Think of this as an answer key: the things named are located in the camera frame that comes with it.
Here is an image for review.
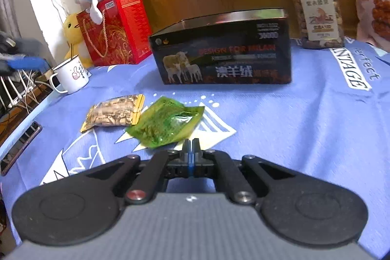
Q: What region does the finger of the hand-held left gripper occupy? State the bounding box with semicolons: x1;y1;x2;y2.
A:
0;55;49;76
0;30;46;58

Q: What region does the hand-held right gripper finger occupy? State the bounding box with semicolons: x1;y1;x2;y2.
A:
87;138;191;206
191;138;293;204

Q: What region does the translucent green snack packet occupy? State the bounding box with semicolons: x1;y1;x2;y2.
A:
126;96;205;148

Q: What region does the yellow-edged peanut packet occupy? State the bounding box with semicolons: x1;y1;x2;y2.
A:
80;94;145;133

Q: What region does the black cardboard box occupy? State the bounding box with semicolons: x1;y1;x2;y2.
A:
149;7;292;85

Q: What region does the white power strip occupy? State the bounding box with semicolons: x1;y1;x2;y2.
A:
0;71;35;108

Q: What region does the white enamel mug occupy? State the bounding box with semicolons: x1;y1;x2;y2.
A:
49;55;90;95

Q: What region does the yellow plush duck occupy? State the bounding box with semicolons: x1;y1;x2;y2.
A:
63;13;92;68

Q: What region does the dark smartphone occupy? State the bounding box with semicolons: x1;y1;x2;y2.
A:
0;121;42;177

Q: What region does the red gift box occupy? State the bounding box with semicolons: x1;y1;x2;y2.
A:
76;0;153;67

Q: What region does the blue printed blanket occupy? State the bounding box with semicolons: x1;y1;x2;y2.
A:
0;38;390;260

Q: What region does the clear nut jar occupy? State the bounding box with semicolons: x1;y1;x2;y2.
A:
288;0;345;50

